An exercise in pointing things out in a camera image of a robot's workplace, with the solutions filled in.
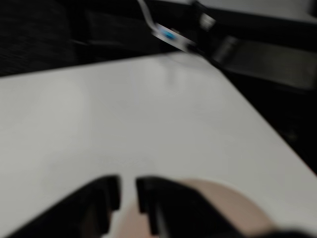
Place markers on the beige paper cup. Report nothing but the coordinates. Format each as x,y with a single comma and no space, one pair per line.
235,205

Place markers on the silver connector with blue light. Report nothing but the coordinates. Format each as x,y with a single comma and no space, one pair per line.
171,36

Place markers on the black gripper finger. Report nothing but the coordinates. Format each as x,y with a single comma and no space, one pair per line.
69,215
183,213

